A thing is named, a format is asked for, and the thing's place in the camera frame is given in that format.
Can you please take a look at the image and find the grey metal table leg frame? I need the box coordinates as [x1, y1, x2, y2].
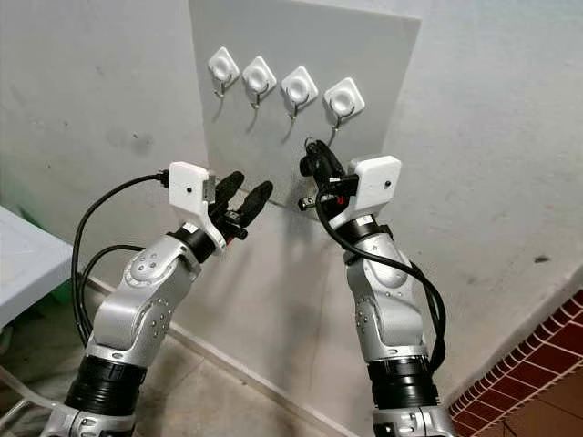
[0, 323, 60, 429]

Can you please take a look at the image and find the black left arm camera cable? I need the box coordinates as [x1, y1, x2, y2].
[71, 171, 172, 342]

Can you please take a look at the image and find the white folding table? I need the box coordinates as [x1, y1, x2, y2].
[0, 206, 76, 329]

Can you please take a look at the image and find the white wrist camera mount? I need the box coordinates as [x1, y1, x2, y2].
[332, 155, 404, 224]
[169, 162, 227, 249]

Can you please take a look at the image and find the black left arm gripper cable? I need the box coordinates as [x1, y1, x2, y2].
[79, 244, 147, 342]

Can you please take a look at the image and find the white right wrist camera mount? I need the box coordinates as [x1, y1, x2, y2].
[332, 155, 404, 224]

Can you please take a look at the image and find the white wall board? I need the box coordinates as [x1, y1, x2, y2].
[189, 0, 422, 219]

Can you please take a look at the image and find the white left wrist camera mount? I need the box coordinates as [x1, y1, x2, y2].
[169, 162, 227, 249]

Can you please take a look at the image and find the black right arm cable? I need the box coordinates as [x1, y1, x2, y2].
[314, 196, 447, 372]

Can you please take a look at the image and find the white square wall hook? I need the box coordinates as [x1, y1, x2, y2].
[323, 77, 365, 137]
[208, 46, 240, 97]
[281, 66, 319, 119]
[241, 56, 278, 108]

